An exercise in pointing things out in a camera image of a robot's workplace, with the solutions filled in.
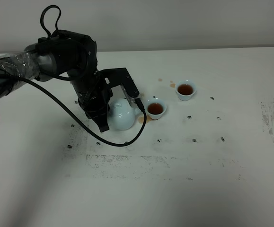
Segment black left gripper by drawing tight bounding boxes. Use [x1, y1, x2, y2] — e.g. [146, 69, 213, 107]
[71, 70, 112, 132]

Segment light blue porcelain teapot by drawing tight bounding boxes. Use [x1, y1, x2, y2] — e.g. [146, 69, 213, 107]
[107, 98, 141, 131]

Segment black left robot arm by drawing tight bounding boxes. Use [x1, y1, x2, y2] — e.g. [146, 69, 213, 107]
[0, 30, 112, 132]

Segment near light blue teacup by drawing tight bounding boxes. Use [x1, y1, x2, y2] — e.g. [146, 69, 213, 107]
[145, 98, 167, 120]

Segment light blue teacup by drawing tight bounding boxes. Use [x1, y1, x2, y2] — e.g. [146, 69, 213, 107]
[145, 98, 167, 120]
[175, 80, 197, 101]

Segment far light blue teacup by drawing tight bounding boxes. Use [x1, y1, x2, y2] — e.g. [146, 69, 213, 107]
[175, 80, 197, 101]

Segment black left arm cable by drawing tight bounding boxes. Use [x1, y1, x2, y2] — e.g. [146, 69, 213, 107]
[0, 5, 148, 147]

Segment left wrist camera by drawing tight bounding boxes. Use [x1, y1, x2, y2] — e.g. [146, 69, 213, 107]
[100, 68, 141, 105]

